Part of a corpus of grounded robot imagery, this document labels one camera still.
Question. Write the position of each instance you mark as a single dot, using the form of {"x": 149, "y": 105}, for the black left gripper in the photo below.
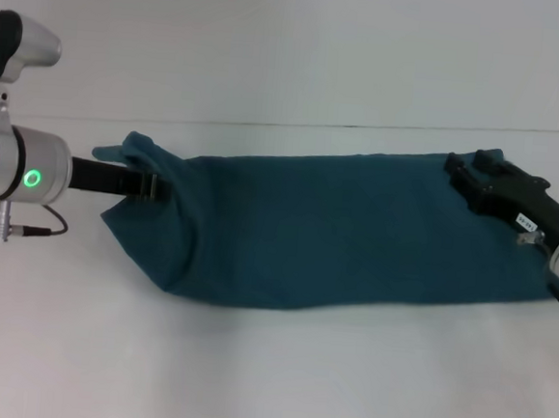
{"x": 103, "y": 177}

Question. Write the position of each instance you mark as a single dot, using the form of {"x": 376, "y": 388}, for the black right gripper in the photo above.
{"x": 527, "y": 197}

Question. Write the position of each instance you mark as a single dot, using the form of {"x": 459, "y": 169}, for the teal T-shirt with FREE print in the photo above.
{"x": 331, "y": 232}

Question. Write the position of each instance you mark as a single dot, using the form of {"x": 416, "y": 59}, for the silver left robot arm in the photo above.
{"x": 16, "y": 164}

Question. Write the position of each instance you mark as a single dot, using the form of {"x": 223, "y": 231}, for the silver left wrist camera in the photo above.
{"x": 16, "y": 48}

